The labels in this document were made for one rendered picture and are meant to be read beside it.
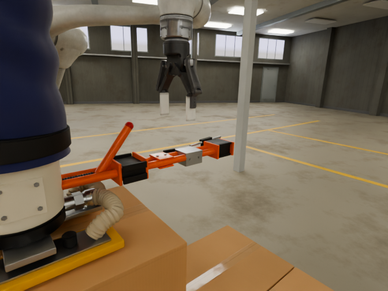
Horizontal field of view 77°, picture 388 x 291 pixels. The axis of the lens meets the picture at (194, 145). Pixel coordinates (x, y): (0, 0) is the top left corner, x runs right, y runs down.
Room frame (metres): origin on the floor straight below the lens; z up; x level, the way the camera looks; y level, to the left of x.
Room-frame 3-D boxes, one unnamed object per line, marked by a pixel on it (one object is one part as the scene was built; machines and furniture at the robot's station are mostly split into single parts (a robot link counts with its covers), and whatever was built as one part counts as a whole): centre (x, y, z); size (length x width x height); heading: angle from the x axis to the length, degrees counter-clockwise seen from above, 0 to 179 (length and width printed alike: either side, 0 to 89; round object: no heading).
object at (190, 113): (0.68, 0.01, 1.24); 0.03 x 0.01 x 0.07; 129
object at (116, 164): (0.63, 0.18, 1.08); 0.10 x 0.08 x 0.06; 40
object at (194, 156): (0.77, 0.02, 1.08); 0.07 x 0.07 x 0.04; 40
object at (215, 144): (0.86, -0.09, 1.08); 0.08 x 0.07 x 0.05; 130
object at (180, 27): (0.73, 0.06, 1.45); 0.09 x 0.09 x 0.06
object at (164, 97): (0.79, 0.10, 1.24); 0.03 x 0.01 x 0.07; 129
